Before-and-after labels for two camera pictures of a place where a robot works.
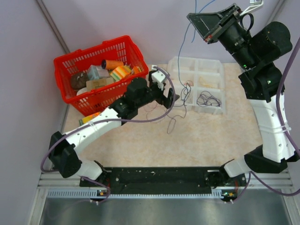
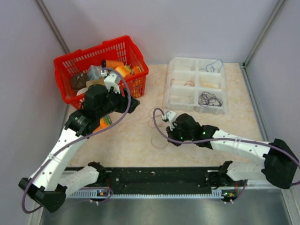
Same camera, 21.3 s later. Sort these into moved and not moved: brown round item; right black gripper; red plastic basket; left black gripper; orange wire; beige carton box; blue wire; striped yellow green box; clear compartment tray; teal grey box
Moved: left black gripper; orange wire; right black gripper; blue wire
Not moved: beige carton box; striped yellow green box; clear compartment tray; brown round item; red plastic basket; teal grey box
